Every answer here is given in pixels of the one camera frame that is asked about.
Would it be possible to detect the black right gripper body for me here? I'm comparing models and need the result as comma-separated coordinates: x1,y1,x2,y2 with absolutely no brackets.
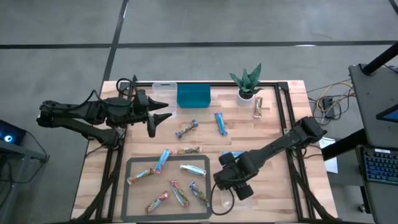
213,161,254,190

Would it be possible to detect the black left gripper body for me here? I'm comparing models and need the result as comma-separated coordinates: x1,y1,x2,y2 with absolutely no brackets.
126,100,150,127

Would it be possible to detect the light blue granola bar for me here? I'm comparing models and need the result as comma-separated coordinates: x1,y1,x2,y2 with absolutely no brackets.
220,151,248,158
154,148,173,174
214,112,228,137

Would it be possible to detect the silver granola bar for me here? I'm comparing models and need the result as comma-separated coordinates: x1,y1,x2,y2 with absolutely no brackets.
179,163,208,177

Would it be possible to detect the purple granola bar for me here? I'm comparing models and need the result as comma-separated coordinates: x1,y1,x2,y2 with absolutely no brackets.
174,119,200,139
188,181,211,208

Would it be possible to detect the green and brown granola bar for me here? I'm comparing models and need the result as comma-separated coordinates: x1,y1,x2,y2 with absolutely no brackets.
175,146,203,156

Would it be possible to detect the orange and blue granola bar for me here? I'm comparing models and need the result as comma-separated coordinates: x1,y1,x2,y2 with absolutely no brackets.
126,167,155,185
253,96,264,119

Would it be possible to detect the blue plastic bin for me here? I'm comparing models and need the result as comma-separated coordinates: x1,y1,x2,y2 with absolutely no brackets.
176,83,212,109

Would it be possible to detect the potted plant in white pot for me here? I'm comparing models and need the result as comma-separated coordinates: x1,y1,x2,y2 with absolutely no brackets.
229,63,264,108

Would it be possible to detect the grey bordered table mat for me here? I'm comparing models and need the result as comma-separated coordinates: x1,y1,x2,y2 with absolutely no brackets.
120,154,213,222

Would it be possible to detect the white paper sheet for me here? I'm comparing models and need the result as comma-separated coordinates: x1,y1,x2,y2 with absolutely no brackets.
318,136,339,174

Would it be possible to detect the black support beam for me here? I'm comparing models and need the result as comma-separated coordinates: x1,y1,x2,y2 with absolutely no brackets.
322,129,368,161

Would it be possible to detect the black power adapter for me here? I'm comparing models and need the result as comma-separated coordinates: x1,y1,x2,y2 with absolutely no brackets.
322,96,336,119

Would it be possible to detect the grey metal stand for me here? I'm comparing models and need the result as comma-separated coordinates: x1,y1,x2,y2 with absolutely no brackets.
0,141,50,224

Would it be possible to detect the black computer with blue light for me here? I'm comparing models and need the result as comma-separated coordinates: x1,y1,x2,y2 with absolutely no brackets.
0,119,27,146

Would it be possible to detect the backlit keyboard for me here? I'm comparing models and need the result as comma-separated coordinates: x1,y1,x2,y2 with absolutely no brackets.
362,148,398,185

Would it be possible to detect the grey equipment cart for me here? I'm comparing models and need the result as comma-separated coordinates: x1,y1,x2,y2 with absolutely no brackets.
348,63,398,224

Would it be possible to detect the tablet screen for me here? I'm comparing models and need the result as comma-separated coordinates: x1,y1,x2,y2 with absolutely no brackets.
375,104,398,124

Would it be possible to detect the black pole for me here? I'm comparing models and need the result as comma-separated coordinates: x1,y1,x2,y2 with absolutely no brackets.
362,41,398,77

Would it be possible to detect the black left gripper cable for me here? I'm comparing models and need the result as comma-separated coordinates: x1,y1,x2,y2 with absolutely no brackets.
116,74,139,97

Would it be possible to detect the black aluminium table frame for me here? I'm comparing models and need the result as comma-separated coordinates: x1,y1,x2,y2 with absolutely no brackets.
70,74,340,224

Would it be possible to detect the yellow cable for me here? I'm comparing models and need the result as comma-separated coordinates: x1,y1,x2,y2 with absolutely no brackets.
315,81,354,113

